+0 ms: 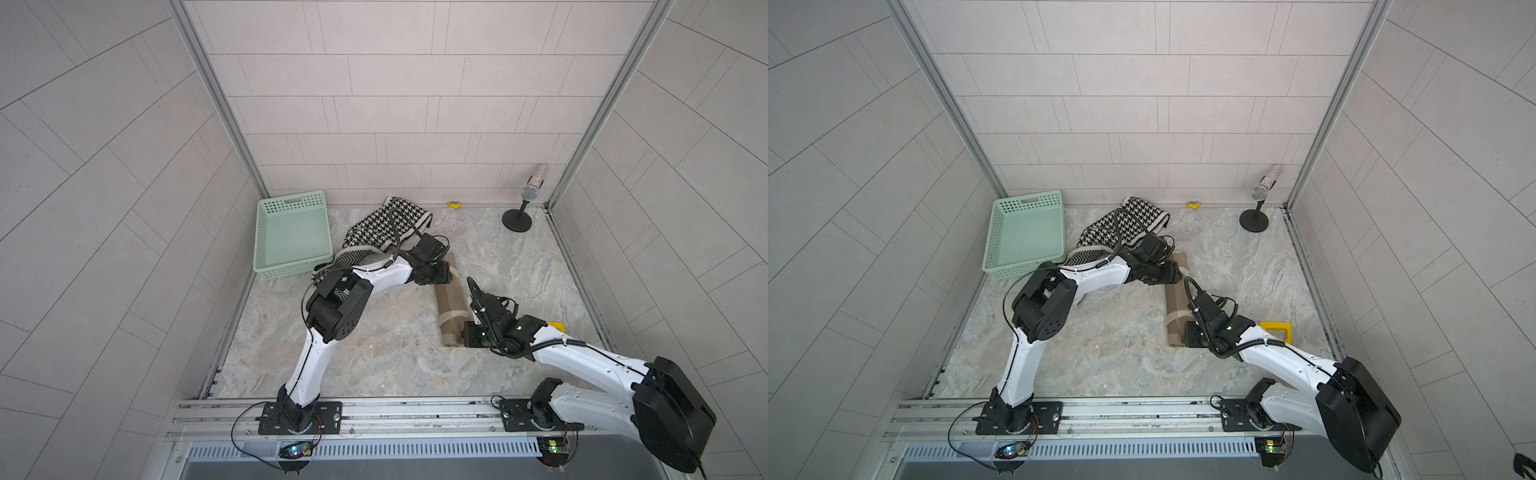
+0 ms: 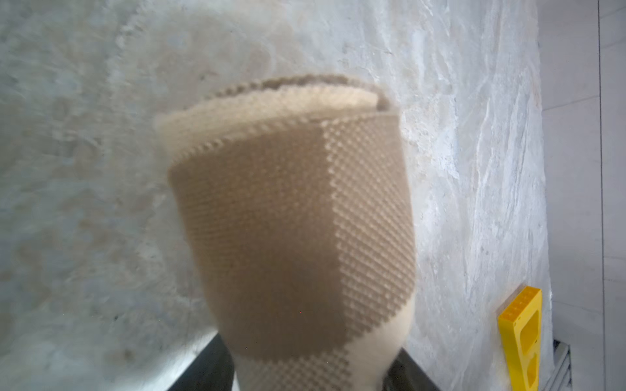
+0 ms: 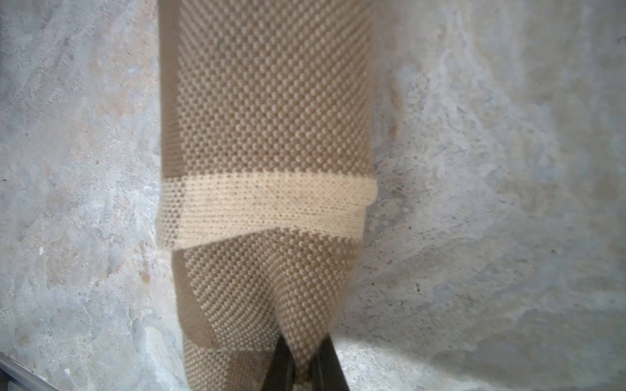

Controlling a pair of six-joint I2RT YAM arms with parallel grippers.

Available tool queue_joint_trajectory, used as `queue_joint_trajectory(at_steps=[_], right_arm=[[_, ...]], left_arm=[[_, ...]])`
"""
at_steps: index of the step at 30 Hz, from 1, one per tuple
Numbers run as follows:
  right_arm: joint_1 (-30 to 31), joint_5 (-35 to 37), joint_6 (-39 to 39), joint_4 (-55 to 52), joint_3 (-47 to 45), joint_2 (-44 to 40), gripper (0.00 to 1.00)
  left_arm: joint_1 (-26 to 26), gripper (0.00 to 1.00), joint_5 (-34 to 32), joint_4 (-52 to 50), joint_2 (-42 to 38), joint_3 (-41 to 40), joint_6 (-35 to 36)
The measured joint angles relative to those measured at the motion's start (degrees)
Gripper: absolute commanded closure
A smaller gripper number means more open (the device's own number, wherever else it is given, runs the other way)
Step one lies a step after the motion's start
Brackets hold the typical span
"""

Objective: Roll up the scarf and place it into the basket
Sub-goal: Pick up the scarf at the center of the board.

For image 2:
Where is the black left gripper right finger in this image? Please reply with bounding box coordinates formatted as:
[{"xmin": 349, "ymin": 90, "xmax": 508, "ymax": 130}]
[{"xmin": 386, "ymin": 349, "xmax": 440, "ymax": 391}]

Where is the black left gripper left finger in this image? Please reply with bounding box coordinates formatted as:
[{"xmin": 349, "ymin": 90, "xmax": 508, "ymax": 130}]
[{"xmin": 169, "ymin": 334, "xmax": 235, "ymax": 391}]

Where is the beige plaid scarf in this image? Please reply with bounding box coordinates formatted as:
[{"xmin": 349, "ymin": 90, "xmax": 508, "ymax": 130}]
[{"xmin": 154, "ymin": 75, "xmax": 416, "ymax": 390}]

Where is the yellow plastic triangle tool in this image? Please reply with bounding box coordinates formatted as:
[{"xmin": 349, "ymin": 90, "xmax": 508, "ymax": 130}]
[{"xmin": 497, "ymin": 286, "xmax": 542, "ymax": 391}]

